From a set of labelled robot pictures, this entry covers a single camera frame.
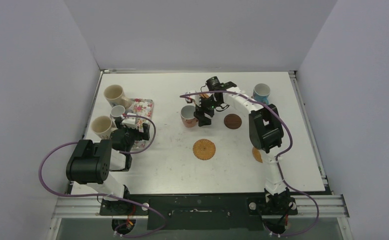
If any pink mug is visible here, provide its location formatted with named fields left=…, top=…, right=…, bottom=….
left=180, top=105, right=198, bottom=128

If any blue mug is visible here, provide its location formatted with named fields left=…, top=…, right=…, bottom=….
left=252, top=83, right=271, bottom=105

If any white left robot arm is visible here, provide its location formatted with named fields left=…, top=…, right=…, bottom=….
left=66, top=123, right=150, bottom=215

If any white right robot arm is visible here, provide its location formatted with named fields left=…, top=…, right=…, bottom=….
left=182, top=76, right=287, bottom=214

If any light wooden coaster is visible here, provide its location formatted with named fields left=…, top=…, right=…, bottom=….
left=199, top=93, right=210, bottom=99

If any cream cup at table edge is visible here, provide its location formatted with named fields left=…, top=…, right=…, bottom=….
left=90, top=115, right=118, bottom=140

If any woven rattan coaster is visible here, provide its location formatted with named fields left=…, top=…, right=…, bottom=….
left=192, top=139, right=216, bottom=161
left=252, top=147, right=263, bottom=163

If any small white cup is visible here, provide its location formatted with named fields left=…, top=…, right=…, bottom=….
left=109, top=105, right=126, bottom=121

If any dark walnut wooden coaster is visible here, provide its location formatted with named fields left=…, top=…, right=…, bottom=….
left=224, top=113, right=242, bottom=130

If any floral rectangular tray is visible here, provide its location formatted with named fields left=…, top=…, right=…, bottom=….
left=129, top=98, right=154, bottom=152

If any large cream mug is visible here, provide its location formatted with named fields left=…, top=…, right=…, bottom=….
left=103, top=84, right=133, bottom=109

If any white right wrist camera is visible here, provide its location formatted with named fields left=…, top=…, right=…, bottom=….
left=183, top=90, right=202, bottom=106

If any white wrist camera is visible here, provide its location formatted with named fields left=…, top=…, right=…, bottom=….
left=120, top=113, right=139, bottom=130
left=183, top=90, right=202, bottom=106

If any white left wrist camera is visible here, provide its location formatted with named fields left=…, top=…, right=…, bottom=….
left=120, top=113, right=139, bottom=130

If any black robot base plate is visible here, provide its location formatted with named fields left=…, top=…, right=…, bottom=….
left=101, top=192, right=298, bottom=233

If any aluminium table frame rail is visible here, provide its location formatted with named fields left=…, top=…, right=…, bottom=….
left=52, top=195, right=350, bottom=219

